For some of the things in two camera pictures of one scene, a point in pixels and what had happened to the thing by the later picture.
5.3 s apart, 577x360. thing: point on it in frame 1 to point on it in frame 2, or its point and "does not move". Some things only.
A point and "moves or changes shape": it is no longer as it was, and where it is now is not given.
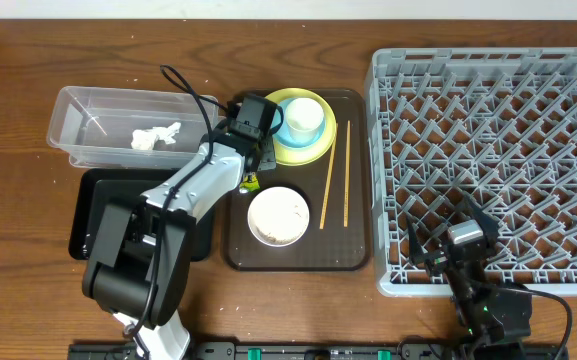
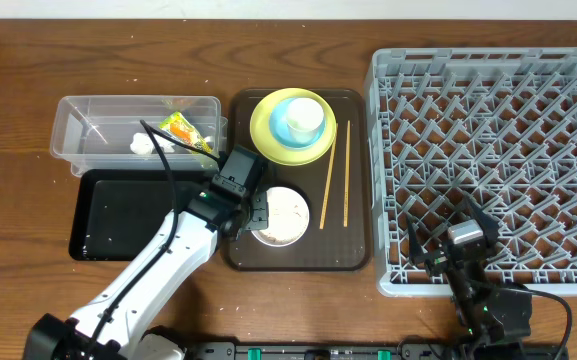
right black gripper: x=444 y=256 does not move
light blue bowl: x=283 y=136 does not move
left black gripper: x=270 y=161 to x=261 y=205
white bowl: x=278 y=216 does not move
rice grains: x=278 y=216 does not move
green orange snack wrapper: x=249 y=186 moves or changes shape
